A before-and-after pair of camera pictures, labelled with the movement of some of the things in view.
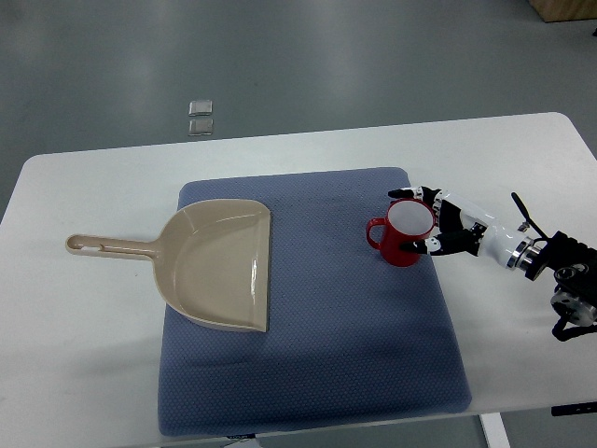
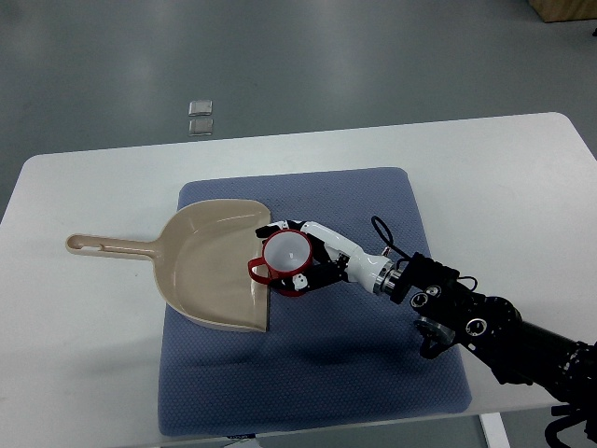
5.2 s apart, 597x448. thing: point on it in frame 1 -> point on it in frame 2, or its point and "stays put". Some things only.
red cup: (408, 220) -> (290, 293)
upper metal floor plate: (201, 107) stays put
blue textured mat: (353, 338) stays put
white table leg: (494, 429) stays put
